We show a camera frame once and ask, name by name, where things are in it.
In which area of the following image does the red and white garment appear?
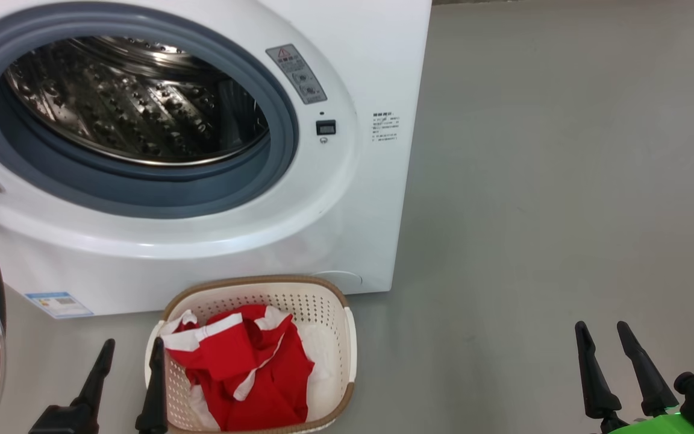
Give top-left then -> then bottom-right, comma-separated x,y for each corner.
159,304 -> 333,432

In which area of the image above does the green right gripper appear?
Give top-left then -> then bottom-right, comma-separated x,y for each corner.
575,321 -> 694,434

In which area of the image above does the blue energy label sticker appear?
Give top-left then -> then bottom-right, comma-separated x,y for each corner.
25,292 -> 95,319

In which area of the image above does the round drain filter cover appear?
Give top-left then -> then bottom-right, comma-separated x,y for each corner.
311,271 -> 363,291

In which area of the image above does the grey warning sticker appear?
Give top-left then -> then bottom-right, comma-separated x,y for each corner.
265,43 -> 328,105

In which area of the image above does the white front-load washing machine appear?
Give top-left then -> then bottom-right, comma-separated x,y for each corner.
0,0 -> 432,319

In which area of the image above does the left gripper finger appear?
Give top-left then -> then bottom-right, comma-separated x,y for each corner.
136,338 -> 168,434
73,338 -> 116,420

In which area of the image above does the cream perforated laundry basket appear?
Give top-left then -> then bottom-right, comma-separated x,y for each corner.
144,275 -> 358,434

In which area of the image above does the stainless steel washing machine drum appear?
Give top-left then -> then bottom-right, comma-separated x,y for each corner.
4,36 -> 270,166

